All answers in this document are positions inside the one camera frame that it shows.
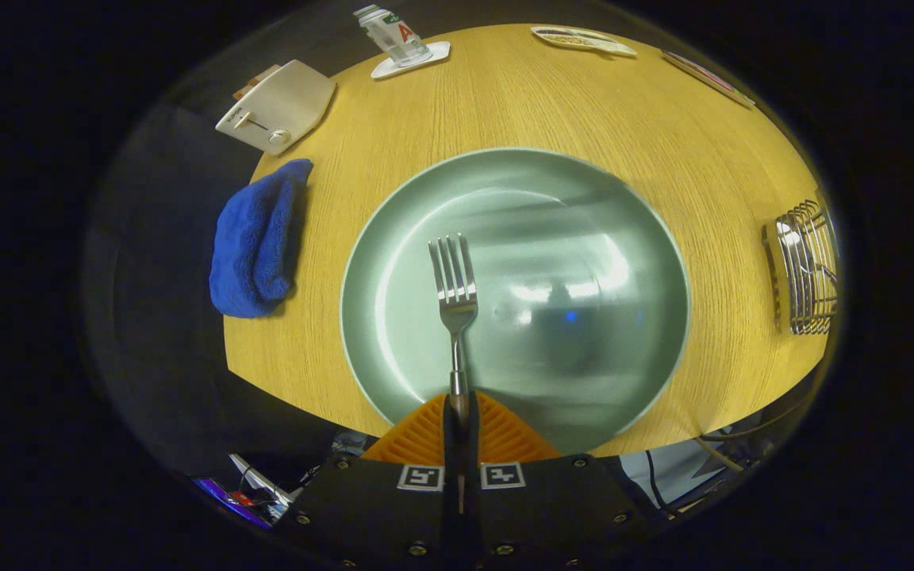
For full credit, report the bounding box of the metal wire basket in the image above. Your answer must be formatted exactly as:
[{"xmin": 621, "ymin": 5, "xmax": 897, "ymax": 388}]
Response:
[{"xmin": 762, "ymin": 198, "xmax": 840, "ymax": 336}]

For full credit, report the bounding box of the metal fork with brown handle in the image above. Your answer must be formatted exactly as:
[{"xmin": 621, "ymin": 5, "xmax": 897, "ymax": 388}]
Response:
[{"xmin": 428, "ymin": 233, "xmax": 479, "ymax": 516}]

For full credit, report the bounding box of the white divided dish of beans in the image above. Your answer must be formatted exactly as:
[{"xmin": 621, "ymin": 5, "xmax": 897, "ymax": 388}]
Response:
[{"xmin": 531, "ymin": 25, "xmax": 639, "ymax": 58}]

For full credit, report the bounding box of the blue cloth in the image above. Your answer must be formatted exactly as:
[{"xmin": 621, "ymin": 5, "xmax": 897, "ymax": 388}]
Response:
[{"xmin": 209, "ymin": 159, "xmax": 314, "ymax": 320}]

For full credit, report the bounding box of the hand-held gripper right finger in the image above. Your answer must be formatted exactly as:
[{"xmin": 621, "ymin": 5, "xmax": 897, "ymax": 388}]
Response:
[{"xmin": 465, "ymin": 391, "xmax": 648, "ymax": 571}]

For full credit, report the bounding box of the white coaster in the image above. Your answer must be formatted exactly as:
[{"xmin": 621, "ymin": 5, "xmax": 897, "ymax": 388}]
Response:
[{"xmin": 370, "ymin": 41, "xmax": 451, "ymax": 80}]

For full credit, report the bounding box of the white toaster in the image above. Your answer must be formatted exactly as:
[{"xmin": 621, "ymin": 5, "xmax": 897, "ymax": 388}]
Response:
[{"xmin": 215, "ymin": 59, "xmax": 337, "ymax": 156}]

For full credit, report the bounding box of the black cable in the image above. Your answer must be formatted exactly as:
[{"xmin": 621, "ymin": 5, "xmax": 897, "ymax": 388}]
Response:
[{"xmin": 643, "ymin": 448, "xmax": 676, "ymax": 520}]

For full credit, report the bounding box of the pale green plate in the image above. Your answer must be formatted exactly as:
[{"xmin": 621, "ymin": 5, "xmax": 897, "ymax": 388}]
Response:
[{"xmin": 340, "ymin": 148, "xmax": 691, "ymax": 457}]

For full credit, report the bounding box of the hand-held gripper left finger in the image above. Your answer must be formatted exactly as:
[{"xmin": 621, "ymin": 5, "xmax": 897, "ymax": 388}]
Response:
[{"xmin": 275, "ymin": 393, "xmax": 462, "ymax": 571}]

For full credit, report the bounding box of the white plate of food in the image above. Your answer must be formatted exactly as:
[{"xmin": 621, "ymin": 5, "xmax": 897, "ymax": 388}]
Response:
[{"xmin": 661, "ymin": 49, "xmax": 757, "ymax": 109}]

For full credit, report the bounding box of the small plastic bottle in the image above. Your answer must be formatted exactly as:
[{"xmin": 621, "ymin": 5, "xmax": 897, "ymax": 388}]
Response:
[{"xmin": 352, "ymin": 4, "xmax": 432, "ymax": 67}]

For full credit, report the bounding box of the purple and red object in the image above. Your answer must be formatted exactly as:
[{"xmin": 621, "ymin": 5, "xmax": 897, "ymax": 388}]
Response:
[{"xmin": 191, "ymin": 476, "xmax": 275, "ymax": 531}]

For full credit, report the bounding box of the brown toast slice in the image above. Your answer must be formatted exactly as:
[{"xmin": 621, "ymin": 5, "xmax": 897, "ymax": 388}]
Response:
[{"xmin": 232, "ymin": 64, "xmax": 283, "ymax": 100}]

